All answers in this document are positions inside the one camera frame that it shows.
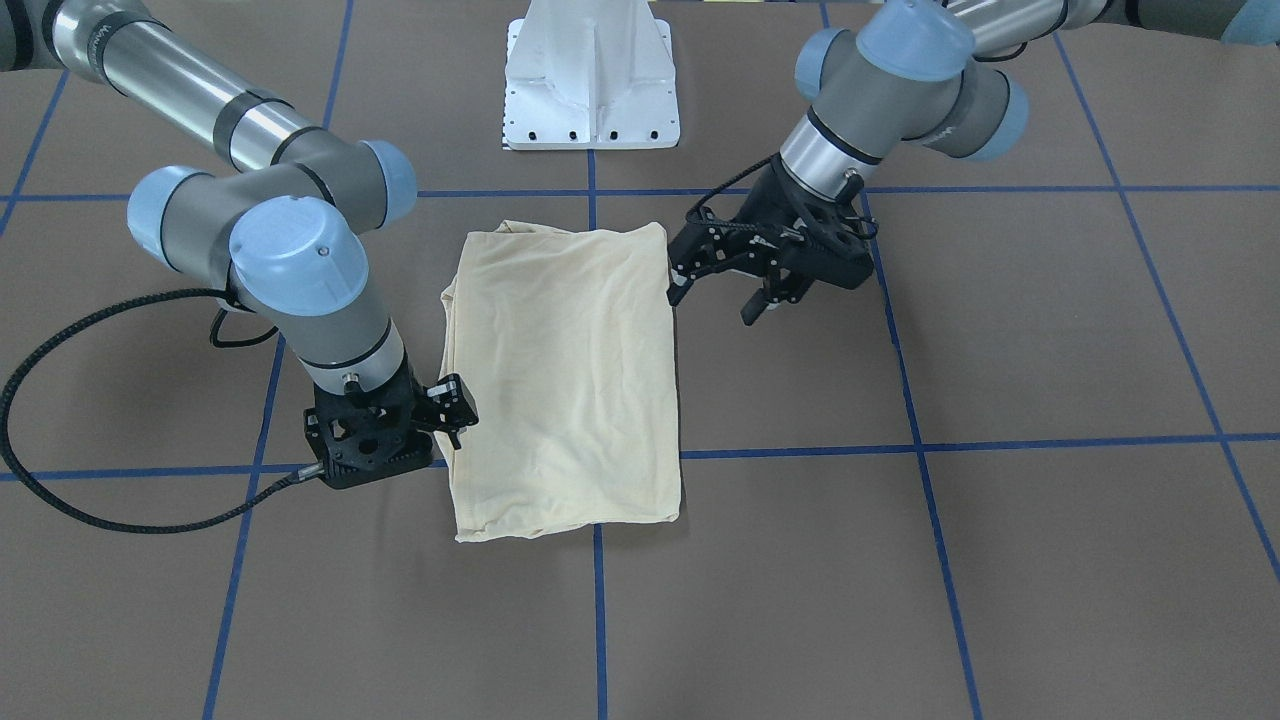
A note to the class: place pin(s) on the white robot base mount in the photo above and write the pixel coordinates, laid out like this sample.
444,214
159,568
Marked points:
590,75

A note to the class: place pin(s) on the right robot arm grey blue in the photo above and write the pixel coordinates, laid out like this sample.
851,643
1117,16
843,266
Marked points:
279,238

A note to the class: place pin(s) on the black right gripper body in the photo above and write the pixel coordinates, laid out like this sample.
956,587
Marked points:
447,404

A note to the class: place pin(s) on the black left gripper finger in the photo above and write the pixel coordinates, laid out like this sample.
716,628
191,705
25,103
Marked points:
777,288
701,249

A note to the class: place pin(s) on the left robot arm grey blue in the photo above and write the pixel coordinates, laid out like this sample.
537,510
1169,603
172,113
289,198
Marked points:
919,72

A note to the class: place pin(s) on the cream long-sleeve printed shirt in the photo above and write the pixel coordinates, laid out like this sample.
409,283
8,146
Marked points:
566,342

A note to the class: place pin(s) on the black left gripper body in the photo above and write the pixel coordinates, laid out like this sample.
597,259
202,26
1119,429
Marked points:
757,210

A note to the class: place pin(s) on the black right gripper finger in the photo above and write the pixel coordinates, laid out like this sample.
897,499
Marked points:
448,404
453,433

